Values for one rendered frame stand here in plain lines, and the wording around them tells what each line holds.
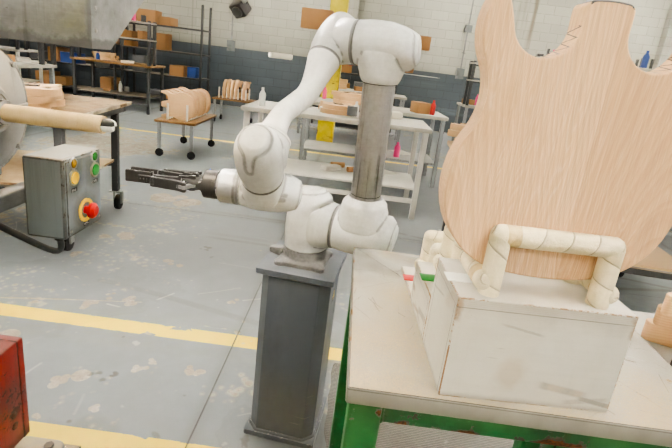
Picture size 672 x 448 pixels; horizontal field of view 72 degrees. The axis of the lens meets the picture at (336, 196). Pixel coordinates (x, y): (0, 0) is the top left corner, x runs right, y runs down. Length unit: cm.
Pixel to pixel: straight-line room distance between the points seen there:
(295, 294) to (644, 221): 114
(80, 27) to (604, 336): 88
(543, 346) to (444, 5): 1144
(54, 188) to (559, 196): 106
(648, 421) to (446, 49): 1133
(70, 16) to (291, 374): 140
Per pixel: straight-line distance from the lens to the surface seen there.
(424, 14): 1196
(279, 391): 189
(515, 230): 72
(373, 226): 152
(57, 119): 97
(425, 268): 99
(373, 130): 146
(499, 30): 69
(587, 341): 82
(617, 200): 80
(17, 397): 159
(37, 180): 129
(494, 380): 81
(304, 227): 160
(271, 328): 175
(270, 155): 100
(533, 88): 71
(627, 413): 94
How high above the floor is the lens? 141
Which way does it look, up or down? 16 degrees down
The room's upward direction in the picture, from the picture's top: 7 degrees clockwise
